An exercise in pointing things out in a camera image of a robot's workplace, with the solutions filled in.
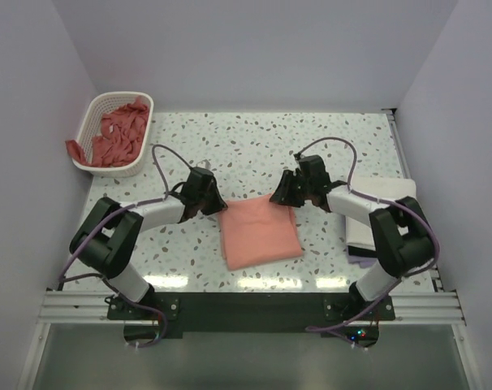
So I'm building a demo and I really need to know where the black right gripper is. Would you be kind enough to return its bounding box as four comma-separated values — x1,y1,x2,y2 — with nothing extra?
270,170,313,208

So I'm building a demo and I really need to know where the salmon pink t shirt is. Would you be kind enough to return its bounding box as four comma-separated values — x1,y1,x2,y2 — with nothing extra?
218,195,304,271

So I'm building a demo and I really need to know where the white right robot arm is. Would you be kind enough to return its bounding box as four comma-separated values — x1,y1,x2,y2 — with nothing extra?
270,155,438,319

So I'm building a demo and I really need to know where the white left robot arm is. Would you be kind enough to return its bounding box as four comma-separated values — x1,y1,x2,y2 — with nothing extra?
68,167,227,319

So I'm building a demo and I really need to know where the white folded t shirt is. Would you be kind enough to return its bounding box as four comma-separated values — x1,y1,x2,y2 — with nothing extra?
345,176,416,250

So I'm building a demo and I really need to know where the dark red t shirt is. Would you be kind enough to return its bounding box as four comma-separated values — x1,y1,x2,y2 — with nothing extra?
65,95,149,168

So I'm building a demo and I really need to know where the white perforated plastic basket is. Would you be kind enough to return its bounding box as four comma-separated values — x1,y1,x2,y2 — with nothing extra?
71,91,156,178

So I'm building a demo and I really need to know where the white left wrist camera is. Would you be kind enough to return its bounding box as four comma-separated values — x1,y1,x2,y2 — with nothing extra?
197,159,211,170

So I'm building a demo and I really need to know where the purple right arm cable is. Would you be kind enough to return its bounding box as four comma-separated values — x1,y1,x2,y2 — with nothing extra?
293,136,441,277

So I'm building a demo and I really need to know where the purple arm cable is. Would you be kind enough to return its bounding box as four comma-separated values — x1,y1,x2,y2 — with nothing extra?
293,136,441,277
58,144,198,310

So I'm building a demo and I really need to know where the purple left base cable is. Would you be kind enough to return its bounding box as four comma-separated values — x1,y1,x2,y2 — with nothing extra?
126,304,168,349

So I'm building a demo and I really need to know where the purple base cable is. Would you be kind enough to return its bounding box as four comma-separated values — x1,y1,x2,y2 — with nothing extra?
304,279,397,338
126,304,168,349

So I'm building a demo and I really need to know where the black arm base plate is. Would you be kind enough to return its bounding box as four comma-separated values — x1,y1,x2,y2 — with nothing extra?
105,292,396,346

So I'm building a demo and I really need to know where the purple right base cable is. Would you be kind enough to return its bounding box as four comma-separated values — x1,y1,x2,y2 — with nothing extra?
304,279,397,338

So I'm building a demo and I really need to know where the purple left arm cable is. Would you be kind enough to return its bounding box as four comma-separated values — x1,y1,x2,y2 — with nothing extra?
58,144,198,310

